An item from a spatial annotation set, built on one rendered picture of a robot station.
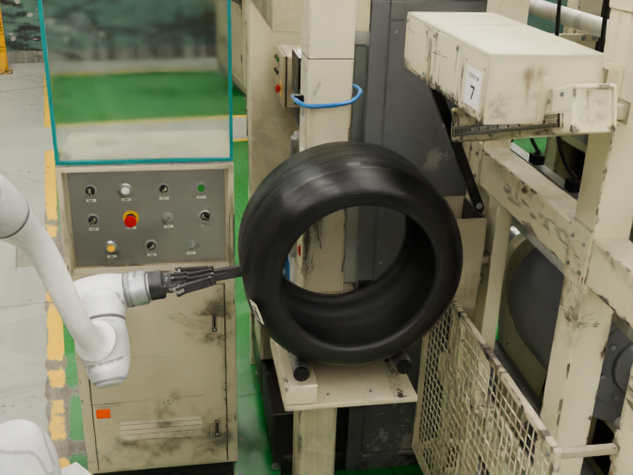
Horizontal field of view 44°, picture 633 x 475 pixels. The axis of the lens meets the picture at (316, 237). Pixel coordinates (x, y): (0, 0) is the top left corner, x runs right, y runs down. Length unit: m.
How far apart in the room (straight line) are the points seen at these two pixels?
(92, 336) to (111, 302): 0.15
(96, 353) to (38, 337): 2.25
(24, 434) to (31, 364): 2.19
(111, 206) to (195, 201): 0.27
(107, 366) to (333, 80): 0.96
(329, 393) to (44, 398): 1.81
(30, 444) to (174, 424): 1.27
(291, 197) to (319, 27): 0.51
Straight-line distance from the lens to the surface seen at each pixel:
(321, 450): 2.73
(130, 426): 2.97
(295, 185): 1.89
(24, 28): 10.86
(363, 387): 2.22
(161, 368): 2.83
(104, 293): 2.00
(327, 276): 2.37
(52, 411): 3.61
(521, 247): 2.75
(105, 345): 1.92
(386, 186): 1.88
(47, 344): 4.09
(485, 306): 2.51
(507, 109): 1.65
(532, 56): 1.64
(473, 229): 2.35
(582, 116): 1.61
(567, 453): 1.82
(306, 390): 2.11
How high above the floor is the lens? 2.05
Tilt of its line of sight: 24 degrees down
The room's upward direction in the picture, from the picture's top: 2 degrees clockwise
